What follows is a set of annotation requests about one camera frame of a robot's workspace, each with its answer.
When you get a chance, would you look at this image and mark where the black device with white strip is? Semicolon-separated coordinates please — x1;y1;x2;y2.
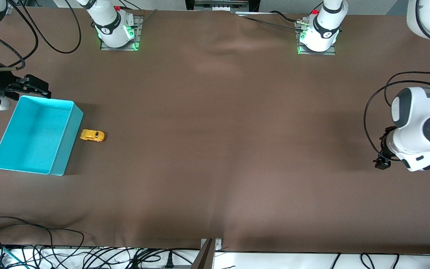
185;0;260;12

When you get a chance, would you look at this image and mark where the metal bracket with screws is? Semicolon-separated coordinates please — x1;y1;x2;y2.
191;238;222;269

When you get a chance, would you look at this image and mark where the black right arm cable with plug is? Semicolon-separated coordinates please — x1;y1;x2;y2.
0;0;39;71

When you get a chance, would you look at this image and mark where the long black floor cable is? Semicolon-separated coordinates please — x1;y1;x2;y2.
0;216;85;262

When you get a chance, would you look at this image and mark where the yellow beetle toy car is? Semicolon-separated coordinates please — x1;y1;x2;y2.
80;129;106;143

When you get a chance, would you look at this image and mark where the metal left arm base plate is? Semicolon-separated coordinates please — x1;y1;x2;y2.
297;19;337;56

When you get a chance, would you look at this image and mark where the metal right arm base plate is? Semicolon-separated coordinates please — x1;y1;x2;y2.
100;14;143;52

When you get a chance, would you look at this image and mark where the thin black looped cable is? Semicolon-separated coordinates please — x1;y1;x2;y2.
360;253;377;269

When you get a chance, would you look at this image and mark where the black looping right arm cable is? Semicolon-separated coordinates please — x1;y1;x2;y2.
8;0;82;54

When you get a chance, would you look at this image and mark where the turquoise plastic bin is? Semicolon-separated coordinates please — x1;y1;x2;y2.
0;95;84;176

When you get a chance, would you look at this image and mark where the black cable to arm base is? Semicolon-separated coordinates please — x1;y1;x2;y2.
237;10;305;31

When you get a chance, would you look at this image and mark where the brown table cloth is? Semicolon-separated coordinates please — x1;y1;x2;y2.
0;7;430;255

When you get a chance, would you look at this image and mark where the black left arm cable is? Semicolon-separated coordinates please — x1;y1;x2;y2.
364;0;430;162

